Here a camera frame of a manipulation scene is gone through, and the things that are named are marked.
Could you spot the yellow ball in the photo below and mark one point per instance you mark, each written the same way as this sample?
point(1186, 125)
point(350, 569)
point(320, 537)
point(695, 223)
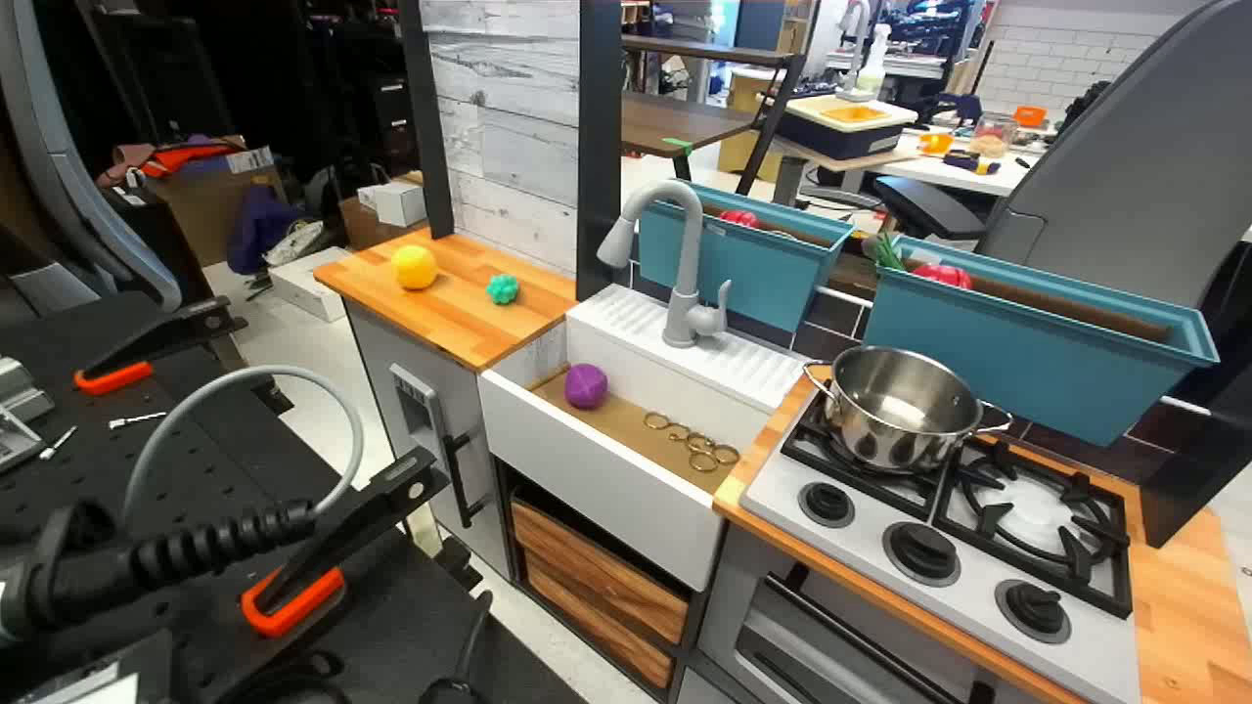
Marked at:
point(418, 267)

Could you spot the purple ball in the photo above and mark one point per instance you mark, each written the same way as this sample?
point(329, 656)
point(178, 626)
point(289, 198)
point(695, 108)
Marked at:
point(586, 384)

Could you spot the green ball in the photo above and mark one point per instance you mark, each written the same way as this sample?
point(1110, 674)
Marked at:
point(502, 292)

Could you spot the grey toy faucet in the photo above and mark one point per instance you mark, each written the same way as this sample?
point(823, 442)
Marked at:
point(684, 267)

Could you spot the white toy sink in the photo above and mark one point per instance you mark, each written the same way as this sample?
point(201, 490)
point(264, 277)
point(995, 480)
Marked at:
point(587, 469)

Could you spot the teal plastic bin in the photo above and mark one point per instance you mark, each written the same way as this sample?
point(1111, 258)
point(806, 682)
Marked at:
point(1019, 352)
point(758, 276)

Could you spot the red toy in bin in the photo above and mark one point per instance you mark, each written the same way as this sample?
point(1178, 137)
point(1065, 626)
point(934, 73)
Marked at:
point(942, 276)
point(738, 217)

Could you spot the dark wood folding table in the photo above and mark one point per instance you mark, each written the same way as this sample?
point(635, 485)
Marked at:
point(680, 121)

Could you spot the grey toy kitchen cabinet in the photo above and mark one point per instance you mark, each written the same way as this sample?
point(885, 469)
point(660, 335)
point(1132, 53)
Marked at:
point(388, 378)

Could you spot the wooden crate drawers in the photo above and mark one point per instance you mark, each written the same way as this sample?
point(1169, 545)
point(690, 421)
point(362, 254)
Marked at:
point(599, 593)

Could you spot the green toy plant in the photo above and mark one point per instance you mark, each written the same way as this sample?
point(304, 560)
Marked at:
point(885, 251)

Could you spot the steel pot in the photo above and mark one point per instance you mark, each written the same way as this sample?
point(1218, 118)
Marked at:
point(900, 406)

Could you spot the yellow and navy box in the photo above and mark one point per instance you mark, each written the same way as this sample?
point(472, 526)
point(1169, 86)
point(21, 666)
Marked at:
point(847, 125)

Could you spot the grey toy oven door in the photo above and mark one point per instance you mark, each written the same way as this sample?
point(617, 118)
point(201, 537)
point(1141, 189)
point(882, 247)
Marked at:
point(806, 650)

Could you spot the white toy stove top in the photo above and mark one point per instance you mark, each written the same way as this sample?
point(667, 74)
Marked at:
point(900, 572)

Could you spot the cardboard box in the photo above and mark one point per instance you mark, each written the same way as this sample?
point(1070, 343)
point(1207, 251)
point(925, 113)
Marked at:
point(201, 208)

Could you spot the black perforated table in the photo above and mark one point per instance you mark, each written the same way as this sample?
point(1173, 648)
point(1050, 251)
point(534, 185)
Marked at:
point(158, 456)

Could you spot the wooden countertop around stove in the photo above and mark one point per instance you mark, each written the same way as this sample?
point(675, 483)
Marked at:
point(1186, 626)

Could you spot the black frame post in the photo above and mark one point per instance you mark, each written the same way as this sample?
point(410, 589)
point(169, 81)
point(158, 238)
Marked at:
point(599, 142)
point(429, 118)

